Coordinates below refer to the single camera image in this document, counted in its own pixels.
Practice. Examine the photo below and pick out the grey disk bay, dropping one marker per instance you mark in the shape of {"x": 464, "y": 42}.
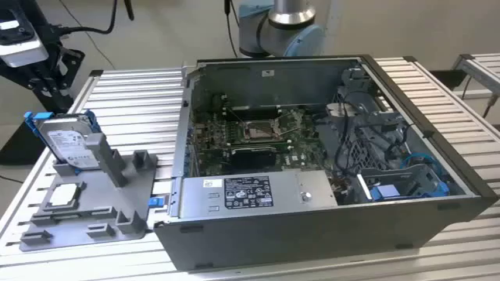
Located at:
{"x": 406, "y": 178}

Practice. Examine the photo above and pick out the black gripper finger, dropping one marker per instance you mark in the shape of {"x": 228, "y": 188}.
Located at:
{"x": 39, "y": 85}
{"x": 68, "y": 70}

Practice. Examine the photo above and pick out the metal slat side table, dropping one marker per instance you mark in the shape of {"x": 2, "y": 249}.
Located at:
{"x": 480, "y": 67}

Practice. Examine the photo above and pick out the silver CPU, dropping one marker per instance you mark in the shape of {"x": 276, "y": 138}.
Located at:
{"x": 66, "y": 194}

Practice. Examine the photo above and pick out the blue case latch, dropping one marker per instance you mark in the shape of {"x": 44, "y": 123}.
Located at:
{"x": 158, "y": 202}

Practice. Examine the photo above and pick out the black cooler block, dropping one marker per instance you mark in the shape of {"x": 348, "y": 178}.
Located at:
{"x": 252, "y": 159}

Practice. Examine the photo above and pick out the blue carrier in bay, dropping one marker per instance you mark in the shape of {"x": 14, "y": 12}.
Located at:
{"x": 384, "y": 193}

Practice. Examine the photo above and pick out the silver power supply unit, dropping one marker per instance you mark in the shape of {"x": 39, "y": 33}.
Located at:
{"x": 195, "y": 202}

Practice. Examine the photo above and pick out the grey plastic inner frame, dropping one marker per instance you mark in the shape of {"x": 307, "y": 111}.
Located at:
{"x": 351, "y": 140}

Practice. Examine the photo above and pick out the CPU socket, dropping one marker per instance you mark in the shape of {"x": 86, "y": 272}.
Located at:
{"x": 259, "y": 131}

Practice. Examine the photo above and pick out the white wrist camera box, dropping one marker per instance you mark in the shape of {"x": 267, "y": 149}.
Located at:
{"x": 23, "y": 55}

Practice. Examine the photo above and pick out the hard disk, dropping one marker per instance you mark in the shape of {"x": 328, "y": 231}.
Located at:
{"x": 66, "y": 140}

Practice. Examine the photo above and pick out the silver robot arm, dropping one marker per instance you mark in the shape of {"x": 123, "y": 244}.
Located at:
{"x": 258, "y": 32}

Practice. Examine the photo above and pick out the green motherboard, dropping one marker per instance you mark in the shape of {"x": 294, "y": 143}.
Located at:
{"x": 296, "y": 146}

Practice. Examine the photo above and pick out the grey parts rack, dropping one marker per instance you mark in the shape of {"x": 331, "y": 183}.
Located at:
{"x": 98, "y": 205}

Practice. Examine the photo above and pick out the black open PC case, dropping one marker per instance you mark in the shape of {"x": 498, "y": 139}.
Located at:
{"x": 274, "y": 240}

